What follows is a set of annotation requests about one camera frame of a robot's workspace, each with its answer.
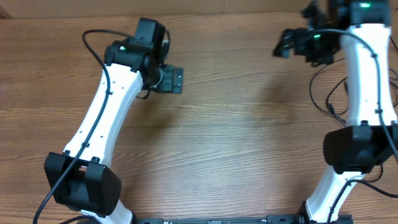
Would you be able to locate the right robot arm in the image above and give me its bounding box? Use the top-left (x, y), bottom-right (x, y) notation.
top-left (266, 1), bottom-right (397, 223)

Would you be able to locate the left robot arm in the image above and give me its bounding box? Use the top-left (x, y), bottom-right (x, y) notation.
top-left (44, 17), bottom-right (183, 223)

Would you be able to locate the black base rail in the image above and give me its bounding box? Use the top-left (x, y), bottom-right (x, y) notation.
top-left (130, 214), bottom-right (354, 224)

